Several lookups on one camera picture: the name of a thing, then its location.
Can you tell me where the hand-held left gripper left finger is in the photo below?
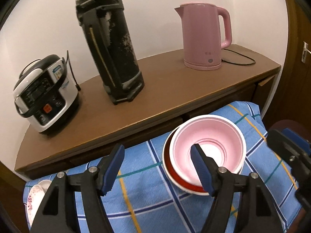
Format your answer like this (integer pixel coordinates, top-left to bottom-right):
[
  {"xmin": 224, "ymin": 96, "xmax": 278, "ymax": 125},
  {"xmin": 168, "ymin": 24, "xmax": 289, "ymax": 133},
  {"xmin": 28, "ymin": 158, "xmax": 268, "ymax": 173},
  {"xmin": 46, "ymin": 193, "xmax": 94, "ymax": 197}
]
[{"xmin": 31, "ymin": 144, "xmax": 125, "ymax": 233}]

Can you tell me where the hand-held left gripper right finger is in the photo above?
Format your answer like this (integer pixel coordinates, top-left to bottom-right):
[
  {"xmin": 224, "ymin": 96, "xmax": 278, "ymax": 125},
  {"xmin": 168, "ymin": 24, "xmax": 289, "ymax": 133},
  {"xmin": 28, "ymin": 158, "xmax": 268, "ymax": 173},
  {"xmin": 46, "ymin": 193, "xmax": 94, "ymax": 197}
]
[{"xmin": 190, "ymin": 144, "xmax": 283, "ymax": 233}]

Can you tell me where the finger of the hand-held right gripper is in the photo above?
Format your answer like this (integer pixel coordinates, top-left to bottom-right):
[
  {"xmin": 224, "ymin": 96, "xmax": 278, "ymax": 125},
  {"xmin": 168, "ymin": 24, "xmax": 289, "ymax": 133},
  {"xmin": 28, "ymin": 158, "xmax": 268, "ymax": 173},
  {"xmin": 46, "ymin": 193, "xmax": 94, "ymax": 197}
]
[{"xmin": 267, "ymin": 128, "xmax": 311, "ymax": 175}]

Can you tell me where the red bowl with pink inside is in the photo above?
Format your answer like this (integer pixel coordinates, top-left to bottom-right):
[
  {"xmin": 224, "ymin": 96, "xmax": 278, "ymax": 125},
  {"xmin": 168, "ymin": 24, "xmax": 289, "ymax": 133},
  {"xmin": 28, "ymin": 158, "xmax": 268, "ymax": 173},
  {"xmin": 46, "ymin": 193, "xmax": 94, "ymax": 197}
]
[{"xmin": 169, "ymin": 115, "xmax": 246, "ymax": 187}]

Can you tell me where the white plate with pink floral rim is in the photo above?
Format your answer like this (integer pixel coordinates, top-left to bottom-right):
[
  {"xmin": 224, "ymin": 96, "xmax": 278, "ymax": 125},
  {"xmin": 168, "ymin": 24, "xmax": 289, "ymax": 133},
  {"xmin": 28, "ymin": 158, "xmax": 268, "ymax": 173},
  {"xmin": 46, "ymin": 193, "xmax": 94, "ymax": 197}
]
[{"xmin": 27, "ymin": 180, "xmax": 52, "ymax": 226}]

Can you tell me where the blue plaid tablecloth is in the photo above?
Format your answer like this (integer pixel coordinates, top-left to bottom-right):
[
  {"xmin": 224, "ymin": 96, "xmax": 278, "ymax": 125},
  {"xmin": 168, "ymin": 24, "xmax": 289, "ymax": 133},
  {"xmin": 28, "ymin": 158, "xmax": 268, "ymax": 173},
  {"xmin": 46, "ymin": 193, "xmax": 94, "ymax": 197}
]
[{"xmin": 23, "ymin": 101, "xmax": 300, "ymax": 233}]

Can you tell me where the brown wooden cabinet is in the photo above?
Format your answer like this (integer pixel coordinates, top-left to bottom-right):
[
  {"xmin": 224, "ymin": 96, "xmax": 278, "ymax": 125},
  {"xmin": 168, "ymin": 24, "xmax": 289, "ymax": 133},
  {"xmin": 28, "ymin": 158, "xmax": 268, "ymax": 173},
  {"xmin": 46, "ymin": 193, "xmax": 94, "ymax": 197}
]
[{"xmin": 15, "ymin": 44, "xmax": 282, "ymax": 180}]

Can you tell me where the white and black rice cooker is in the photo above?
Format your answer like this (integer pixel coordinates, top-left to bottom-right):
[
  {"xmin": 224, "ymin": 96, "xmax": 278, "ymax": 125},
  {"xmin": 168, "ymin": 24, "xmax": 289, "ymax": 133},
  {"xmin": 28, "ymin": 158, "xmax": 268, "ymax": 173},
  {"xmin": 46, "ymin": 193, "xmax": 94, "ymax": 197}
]
[{"xmin": 13, "ymin": 55, "xmax": 80, "ymax": 134}]

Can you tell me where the black thermos flask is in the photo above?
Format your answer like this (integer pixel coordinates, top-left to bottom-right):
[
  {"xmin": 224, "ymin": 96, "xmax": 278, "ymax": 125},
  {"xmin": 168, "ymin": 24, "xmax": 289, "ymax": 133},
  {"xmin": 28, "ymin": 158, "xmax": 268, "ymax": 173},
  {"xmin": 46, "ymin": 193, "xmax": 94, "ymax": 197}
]
[{"xmin": 75, "ymin": 0, "xmax": 145, "ymax": 105}]

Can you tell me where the wooden door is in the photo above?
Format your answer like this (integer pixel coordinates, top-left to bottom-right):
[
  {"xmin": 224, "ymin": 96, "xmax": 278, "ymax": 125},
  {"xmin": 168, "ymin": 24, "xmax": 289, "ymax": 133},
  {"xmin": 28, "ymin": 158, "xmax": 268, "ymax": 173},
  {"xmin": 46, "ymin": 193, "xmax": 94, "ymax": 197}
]
[{"xmin": 282, "ymin": 0, "xmax": 311, "ymax": 127}]

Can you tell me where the pink electric kettle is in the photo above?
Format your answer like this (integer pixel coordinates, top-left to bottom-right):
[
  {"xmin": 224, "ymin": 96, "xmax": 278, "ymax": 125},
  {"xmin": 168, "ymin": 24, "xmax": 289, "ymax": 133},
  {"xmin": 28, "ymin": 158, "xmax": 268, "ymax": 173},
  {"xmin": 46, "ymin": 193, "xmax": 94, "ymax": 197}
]
[{"xmin": 174, "ymin": 2, "xmax": 232, "ymax": 69}]

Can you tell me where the metal door handle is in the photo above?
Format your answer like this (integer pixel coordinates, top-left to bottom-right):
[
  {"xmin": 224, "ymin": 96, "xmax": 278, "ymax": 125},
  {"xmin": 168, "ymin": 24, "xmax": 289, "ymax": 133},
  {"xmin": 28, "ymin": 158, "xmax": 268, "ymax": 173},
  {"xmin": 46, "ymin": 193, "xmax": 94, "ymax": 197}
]
[{"xmin": 301, "ymin": 41, "xmax": 311, "ymax": 63}]

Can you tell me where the black kettle cable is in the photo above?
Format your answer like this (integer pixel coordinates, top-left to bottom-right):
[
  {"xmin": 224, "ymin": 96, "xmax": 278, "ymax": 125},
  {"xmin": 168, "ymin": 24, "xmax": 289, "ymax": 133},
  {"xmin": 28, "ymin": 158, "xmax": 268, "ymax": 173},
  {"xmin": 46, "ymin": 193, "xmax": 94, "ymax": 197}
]
[{"xmin": 222, "ymin": 49, "xmax": 256, "ymax": 66}]

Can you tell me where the black rice cooker cable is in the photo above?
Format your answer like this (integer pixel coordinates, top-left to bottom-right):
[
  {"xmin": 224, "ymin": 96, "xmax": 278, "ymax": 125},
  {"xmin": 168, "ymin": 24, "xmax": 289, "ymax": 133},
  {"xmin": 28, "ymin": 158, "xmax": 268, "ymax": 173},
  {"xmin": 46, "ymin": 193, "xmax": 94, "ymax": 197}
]
[{"xmin": 66, "ymin": 50, "xmax": 81, "ymax": 91}]

